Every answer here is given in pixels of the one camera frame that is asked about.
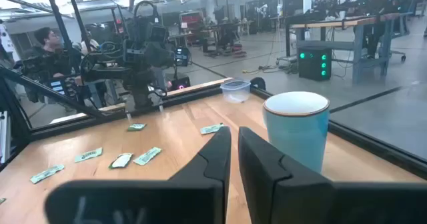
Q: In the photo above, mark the black device blue lights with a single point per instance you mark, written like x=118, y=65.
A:
x=181, y=55

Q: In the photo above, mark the black aluminium table frame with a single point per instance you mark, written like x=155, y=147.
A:
x=367, y=142

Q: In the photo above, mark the small black box pink light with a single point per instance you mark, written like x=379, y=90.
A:
x=180, y=83

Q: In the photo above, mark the teal ceramic mug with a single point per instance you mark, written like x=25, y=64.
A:
x=297, y=134

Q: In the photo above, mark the dark green Truvia packet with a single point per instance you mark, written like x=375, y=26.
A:
x=136, y=127
x=120, y=160

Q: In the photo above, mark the pale green Stevia packet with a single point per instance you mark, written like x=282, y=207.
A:
x=211, y=128
x=88, y=154
x=147, y=156
x=46, y=173
x=1, y=200

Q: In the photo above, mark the red tool cabinet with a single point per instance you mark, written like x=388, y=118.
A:
x=191, y=19

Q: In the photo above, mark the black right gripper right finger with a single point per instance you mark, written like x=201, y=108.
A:
x=260, y=170

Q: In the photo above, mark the black computer tower green lights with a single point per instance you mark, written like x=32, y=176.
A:
x=314, y=64

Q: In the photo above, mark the clear plastic container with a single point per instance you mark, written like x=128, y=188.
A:
x=235, y=92

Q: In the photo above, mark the person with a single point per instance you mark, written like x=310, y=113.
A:
x=50, y=52
x=89, y=42

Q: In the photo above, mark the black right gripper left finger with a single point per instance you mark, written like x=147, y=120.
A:
x=213, y=164

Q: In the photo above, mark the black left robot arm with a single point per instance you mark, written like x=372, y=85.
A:
x=140, y=94

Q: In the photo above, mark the wooden top steel workbench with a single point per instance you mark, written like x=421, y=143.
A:
x=333, y=23

